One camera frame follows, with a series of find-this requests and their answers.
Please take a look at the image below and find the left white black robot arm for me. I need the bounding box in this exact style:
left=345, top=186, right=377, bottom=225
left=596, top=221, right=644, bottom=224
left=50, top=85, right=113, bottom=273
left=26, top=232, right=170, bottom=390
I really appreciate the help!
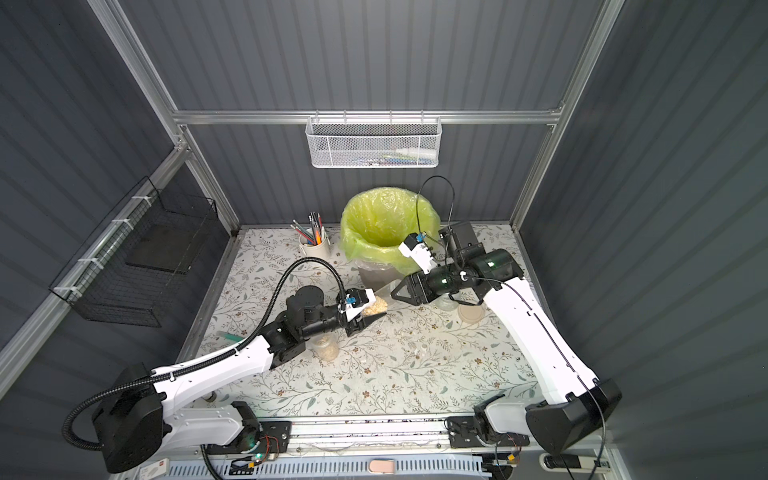
left=92, top=286, right=387, bottom=474

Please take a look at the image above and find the white wire mesh basket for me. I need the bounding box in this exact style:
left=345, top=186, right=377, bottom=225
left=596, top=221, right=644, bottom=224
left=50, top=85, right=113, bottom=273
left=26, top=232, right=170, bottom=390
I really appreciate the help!
left=305, top=117, right=443, bottom=169

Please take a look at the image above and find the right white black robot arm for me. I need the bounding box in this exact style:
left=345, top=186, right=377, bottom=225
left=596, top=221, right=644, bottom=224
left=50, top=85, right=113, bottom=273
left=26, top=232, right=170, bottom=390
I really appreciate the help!
left=391, top=222, right=622, bottom=455

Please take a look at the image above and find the white card with red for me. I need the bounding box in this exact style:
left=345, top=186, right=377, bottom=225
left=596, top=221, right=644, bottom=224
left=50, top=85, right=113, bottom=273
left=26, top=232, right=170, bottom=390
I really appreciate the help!
left=138, top=458, right=170, bottom=480

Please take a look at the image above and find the green plastic bin liner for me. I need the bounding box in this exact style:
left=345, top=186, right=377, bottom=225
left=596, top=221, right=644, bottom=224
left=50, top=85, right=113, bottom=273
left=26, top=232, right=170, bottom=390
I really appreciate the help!
left=340, top=187, right=441, bottom=275

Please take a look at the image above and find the white black stapler device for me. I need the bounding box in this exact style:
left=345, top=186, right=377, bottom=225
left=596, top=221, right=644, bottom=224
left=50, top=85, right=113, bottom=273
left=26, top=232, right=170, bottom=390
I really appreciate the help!
left=538, top=453, right=612, bottom=474

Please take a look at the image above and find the pink eraser block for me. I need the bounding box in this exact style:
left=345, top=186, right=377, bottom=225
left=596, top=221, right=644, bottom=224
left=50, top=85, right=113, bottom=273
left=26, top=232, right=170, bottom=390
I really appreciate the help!
left=368, top=459, right=397, bottom=475

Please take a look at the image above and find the pens bundle in cup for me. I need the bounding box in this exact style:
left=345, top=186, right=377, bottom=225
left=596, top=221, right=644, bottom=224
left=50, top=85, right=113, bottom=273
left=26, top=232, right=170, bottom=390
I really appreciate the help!
left=291, top=212, right=323, bottom=246

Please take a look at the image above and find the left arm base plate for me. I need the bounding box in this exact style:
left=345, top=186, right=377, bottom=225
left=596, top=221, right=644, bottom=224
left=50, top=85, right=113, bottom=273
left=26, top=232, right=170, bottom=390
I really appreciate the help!
left=205, top=421, right=293, bottom=458

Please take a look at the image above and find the oatmeal jar with beige lid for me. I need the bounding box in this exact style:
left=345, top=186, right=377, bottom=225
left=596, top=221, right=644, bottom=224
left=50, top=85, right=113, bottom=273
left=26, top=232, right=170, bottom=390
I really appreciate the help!
left=432, top=294, right=459, bottom=312

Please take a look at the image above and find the glass oatmeal jar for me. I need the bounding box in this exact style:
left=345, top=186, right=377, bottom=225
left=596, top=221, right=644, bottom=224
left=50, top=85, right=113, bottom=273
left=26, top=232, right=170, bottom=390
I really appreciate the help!
left=311, top=333, right=340, bottom=362
left=362, top=297, right=388, bottom=317

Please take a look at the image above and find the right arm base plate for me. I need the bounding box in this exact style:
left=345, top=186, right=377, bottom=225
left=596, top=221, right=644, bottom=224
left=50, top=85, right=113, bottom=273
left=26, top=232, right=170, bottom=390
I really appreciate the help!
left=443, top=416, right=530, bottom=449

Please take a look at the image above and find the white pen cup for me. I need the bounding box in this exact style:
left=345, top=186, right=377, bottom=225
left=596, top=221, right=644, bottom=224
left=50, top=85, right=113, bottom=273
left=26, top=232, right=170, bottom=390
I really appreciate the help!
left=299, top=235, right=333, bottom=263

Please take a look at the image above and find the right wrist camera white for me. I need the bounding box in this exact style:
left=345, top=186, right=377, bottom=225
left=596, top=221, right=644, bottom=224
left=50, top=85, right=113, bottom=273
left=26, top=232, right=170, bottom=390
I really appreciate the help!
left=398, top=233, right=438, bottom=274

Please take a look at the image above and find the beige jar lid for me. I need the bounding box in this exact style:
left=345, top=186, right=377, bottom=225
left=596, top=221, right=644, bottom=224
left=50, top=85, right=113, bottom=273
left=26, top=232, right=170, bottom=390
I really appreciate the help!
left=457, top=304, right=486, bottom=325

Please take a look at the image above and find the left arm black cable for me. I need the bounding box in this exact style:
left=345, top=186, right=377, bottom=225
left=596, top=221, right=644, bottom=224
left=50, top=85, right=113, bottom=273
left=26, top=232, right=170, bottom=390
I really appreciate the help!
left=61, top=256, right=349, bottom=452

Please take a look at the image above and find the grey trash bin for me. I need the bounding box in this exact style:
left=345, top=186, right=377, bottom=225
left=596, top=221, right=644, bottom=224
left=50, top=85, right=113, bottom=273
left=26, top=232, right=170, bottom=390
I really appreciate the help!
left=354, top=259, right=418, bottom=290

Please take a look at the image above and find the black wire basket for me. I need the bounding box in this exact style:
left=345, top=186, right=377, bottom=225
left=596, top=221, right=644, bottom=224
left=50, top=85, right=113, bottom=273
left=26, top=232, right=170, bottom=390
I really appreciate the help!
left=49, top=181, right=219, bottom=328

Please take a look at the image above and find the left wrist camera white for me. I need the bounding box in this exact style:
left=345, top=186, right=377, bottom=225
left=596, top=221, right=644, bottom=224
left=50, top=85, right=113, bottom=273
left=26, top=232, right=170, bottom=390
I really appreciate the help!
left=342, top=288, right=376, bottom=322

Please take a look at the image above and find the floral table mat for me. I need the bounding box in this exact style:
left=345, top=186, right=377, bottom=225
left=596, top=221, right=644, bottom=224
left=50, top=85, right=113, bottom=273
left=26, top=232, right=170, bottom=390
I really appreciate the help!
left=196, top=228, right=543, bottom=417

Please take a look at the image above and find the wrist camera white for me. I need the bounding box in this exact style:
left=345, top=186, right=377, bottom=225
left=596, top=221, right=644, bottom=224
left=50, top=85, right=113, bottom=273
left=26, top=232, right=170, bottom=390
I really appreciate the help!
left=342, top=288, right=376, bottom=322
left=398, top=233, right=438, bottom=274

